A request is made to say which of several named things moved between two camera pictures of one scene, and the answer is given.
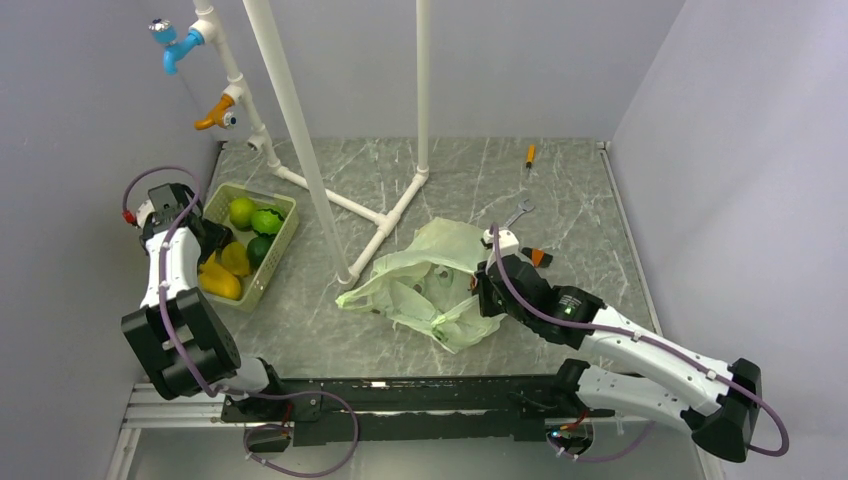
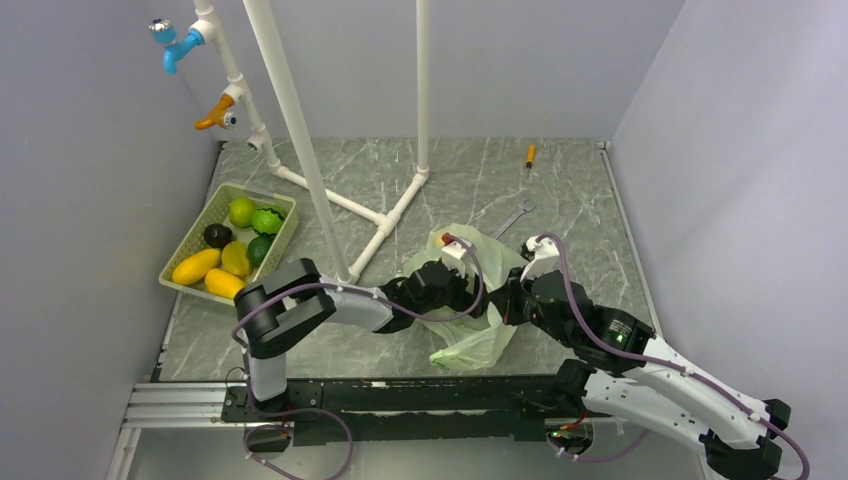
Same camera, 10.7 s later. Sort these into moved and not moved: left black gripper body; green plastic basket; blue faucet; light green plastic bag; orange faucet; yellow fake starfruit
Moved: light green plastic bag; left black gripper body
Not moved: orange faucet; green plastic basket; yellow fake starfruit; blue faucet
